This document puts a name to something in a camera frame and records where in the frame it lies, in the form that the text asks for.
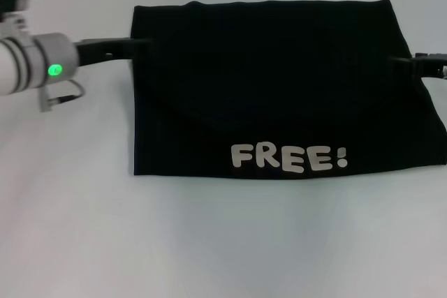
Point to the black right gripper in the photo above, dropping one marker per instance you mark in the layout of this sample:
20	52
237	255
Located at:
431	65

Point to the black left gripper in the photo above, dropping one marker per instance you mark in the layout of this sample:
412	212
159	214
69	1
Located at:
101	52

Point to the black t-shirt with white print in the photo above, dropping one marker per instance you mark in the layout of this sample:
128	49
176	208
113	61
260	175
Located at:
262	85

